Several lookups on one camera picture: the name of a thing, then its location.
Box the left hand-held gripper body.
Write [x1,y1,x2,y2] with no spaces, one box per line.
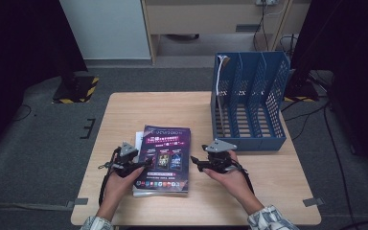
[109,142,145,178]

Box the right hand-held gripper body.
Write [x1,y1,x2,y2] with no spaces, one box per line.
[201,138,238,175]

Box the white magazine with picture grid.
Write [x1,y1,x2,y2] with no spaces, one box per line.
[131,129,190,198]

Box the purple magazine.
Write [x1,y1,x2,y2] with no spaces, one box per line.
[133,124,192,195]

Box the blue plastic file rack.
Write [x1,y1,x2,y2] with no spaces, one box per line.
[210,51,291,152]

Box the black magazine with red print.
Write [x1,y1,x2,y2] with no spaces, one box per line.
[215,55,230,136]

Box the person's left hand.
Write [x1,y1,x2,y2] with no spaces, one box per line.
[100,167,146,214]

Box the person's right hand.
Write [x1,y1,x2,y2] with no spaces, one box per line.
[203,149,260,215]

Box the grey tape strip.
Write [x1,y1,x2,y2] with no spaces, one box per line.
[66,197,89,209]
[302,196,326,208]

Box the black striped stand base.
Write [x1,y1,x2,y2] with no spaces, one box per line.
[283,68,321,104]
[51,71,100,104]

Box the white partition panel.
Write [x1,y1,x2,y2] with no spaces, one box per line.
[58,0,151,61]

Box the beige wooden desk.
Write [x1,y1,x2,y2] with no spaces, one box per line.
[140,0,312,66]

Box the black curtain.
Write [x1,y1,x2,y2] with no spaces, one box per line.
[290,0,368,183]
[0,0,89,161]

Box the right hand-held gripper cable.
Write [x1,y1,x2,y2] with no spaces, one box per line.
[234,161,256,196]

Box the hand-held gripper cable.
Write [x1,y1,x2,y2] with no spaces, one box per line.
[97,146,123,207]
[234,161,256,196]

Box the left hand-held gripper cable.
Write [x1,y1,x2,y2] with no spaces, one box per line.
[97,146,123,207]

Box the thin black floor cable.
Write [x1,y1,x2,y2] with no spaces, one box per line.
[11,103,33,123]

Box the long black floor cable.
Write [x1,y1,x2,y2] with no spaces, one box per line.
[323,103,357,226]

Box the black hanging cable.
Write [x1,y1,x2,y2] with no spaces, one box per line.
[252,3,271,52]

